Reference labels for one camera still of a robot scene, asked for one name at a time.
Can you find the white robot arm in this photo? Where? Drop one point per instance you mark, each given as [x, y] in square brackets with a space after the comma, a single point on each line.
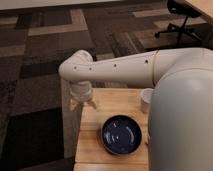
[143, 69]

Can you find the dark blue bowl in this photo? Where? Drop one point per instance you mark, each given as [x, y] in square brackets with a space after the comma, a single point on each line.
[121, 135]

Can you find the grey robot torso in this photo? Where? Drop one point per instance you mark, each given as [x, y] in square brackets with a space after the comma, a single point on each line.
[181, 122]

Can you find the white ceramic cup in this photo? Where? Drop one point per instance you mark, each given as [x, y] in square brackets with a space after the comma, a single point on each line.
[145, 98]

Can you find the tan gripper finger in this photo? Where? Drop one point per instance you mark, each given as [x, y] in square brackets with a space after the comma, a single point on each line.
[72, 104]
[92, 103]

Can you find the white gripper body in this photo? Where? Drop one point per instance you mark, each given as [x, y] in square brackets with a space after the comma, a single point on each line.
[81, 91]

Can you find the wooden desk corner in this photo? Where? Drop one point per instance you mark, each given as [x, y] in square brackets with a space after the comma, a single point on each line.
[205, 7]

